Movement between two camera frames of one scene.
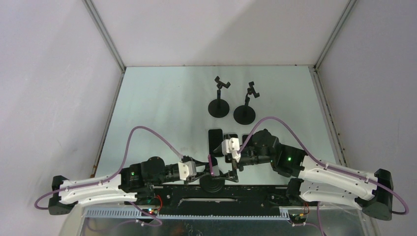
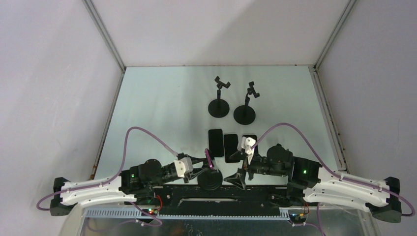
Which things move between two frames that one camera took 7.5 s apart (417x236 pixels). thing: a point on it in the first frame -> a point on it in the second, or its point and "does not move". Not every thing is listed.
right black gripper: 232,175 -> 237,179
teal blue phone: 215,138 does not move
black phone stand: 245,114 does not move
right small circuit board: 297,219 does not move
